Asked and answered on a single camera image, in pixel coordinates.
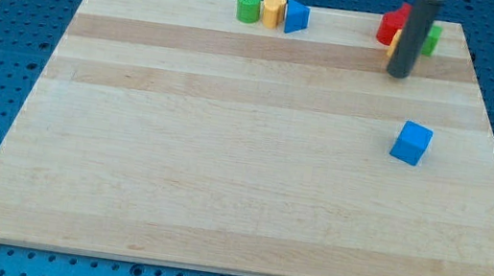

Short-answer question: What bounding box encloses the blue cube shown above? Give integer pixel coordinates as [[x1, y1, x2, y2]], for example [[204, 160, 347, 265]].
[[389, 120, 434, 167]]

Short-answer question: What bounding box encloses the red block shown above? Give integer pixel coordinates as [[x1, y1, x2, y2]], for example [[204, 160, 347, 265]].
[[376, 2, 412, 46]]

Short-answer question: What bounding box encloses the green star block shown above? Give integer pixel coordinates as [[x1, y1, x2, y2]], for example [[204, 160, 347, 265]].
[[421, 25, 443, 57]]

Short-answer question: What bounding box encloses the blue triangle block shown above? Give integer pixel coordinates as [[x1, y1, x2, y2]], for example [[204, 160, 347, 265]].
[[284, 0, 311, 34]]

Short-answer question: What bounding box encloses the wooden board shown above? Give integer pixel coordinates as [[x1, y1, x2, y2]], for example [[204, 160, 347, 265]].
[[0, 0, 494, 276]]

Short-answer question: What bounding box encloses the yellow heart block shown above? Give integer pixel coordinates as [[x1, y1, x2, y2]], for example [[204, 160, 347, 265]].
[[261, 0, 288, 29]]

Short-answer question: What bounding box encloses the yellow block behind rod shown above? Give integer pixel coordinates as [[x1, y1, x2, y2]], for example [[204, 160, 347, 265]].
[[387, 29, 403, 58]]

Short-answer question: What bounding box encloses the green cylinder block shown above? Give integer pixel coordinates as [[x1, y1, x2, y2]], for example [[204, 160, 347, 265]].
[[235, 0, 262, 24]]

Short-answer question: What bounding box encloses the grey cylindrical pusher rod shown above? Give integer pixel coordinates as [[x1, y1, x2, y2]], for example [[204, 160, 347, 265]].
[[387, 0, 446, 80]]

